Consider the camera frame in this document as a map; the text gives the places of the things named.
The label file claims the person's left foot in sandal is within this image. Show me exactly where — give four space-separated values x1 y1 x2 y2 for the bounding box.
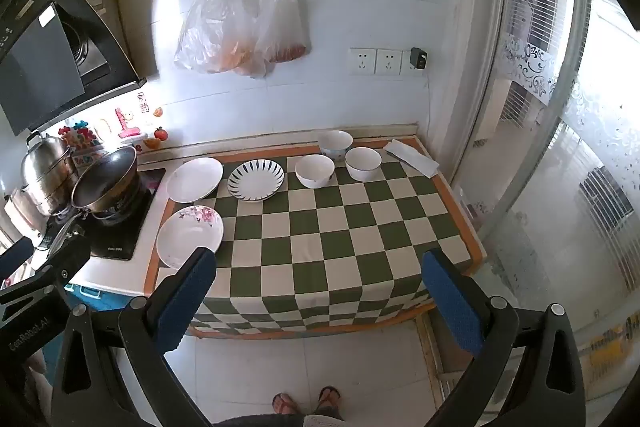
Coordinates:
272 392 304 416

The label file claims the plain white bowl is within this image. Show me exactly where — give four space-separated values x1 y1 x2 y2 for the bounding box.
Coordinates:
295 154 335 190

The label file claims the white plate with dark stripes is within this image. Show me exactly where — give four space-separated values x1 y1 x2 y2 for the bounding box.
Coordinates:
227 159 286 202

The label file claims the clear plastic bag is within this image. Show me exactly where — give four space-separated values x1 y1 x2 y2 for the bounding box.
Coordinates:
173 0 273 78
246 0 311 64

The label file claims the dark steel wok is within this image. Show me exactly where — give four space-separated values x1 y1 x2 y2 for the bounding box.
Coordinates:
46 146 140 253

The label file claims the white charger cable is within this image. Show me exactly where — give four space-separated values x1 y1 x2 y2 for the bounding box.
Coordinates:
425 68 436 135

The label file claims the blue cabinet front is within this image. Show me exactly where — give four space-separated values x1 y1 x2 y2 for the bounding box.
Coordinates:
64 281 132 324

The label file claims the frosted glass sliding door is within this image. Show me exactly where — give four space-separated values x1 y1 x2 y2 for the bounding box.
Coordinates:
450 0 640 390

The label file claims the small steel pot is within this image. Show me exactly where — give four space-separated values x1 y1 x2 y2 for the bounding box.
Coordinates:
4 189 47 249

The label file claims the plain white plate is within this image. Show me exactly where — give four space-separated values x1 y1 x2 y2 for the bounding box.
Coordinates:
166 157 224 204

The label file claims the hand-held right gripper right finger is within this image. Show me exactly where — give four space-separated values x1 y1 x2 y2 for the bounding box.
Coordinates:
421 248 587 427

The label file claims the white plate with pink flowers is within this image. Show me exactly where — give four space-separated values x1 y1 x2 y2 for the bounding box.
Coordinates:
156 205 224 269

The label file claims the person's right foot in sandal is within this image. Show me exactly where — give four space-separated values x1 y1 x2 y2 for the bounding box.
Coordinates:
314 386 344 421

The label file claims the black range hood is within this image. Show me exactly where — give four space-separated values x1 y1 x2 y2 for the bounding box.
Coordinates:
0 0 147 136

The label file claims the colourful wall sticker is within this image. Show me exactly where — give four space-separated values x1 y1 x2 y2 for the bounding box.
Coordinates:
57 119 103 156

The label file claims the white folded paper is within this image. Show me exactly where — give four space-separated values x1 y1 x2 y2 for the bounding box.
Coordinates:
383 138 441 179

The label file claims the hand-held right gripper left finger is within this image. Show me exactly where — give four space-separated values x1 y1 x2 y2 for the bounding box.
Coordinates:
50 246 218 427

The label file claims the pink wall sticker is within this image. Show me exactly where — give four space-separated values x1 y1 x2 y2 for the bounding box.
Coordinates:
115 107 142 141

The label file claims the person's foot in sandal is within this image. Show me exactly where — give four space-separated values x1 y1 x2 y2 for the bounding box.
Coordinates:
314 386 344 421
272 392 304 416

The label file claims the stainless steel steamer pot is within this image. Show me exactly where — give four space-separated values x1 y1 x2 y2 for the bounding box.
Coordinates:
20 132 82 217

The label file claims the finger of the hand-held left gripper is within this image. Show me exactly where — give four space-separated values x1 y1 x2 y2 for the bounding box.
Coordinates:
0 236 34 282
35 229 92 295

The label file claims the white wall power outlet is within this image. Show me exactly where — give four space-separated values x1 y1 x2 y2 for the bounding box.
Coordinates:
376 49 403 76
401 49 429 76
349 48 377 76

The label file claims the black gas stove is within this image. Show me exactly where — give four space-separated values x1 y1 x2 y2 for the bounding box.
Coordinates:
37 167 167 262

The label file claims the green white checkered tablecloth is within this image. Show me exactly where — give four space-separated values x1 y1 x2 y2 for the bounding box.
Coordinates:
144 137 487 339

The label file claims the white bowl with black rim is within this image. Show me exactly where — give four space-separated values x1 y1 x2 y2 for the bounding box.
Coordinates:
344 147 383 182

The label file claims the white bowl with blue spots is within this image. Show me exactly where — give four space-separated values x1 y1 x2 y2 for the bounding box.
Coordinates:
318 130 354 160

